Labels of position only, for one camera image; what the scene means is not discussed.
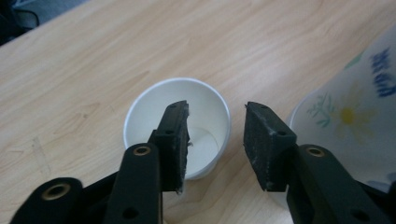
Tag stack of floral paper cups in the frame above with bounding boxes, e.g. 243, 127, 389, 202
274, 22, 396, 216

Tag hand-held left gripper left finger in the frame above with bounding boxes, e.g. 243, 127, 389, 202
148, 100, 191, 194

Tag black floor cables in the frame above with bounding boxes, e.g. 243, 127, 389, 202
12, 7, 40, 32

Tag single white paper cup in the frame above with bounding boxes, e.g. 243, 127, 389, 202
122, 77, 232, 181

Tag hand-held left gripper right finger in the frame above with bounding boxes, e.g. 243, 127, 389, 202
243, 101, 298, 192

